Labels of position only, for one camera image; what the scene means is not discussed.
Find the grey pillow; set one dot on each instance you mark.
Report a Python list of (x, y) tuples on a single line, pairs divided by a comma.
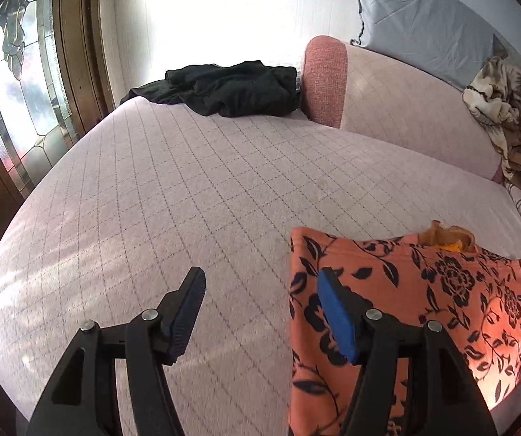
[(443, 38)]

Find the black garment on bed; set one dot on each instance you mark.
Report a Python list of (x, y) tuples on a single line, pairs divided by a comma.
[(248, 88)]

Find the pink quilted mattress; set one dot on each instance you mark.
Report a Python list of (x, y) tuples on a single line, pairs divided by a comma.
[(154, 190)]

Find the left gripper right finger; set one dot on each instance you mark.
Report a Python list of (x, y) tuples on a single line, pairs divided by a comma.
[(442, 397)]

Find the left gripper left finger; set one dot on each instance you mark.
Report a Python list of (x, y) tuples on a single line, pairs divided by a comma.
[(81, 395)]

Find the orange black floral garment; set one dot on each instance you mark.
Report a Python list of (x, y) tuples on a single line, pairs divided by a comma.
[(439, 274)]

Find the pink padded headboard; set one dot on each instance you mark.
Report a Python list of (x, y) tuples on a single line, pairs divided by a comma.
[(361, 91)]

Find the stained glass wooden door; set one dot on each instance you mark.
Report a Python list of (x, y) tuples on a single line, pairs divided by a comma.
[(54, 88)]

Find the brown cream patterned blanket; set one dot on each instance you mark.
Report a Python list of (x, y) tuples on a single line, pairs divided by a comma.
[(493, 98)]

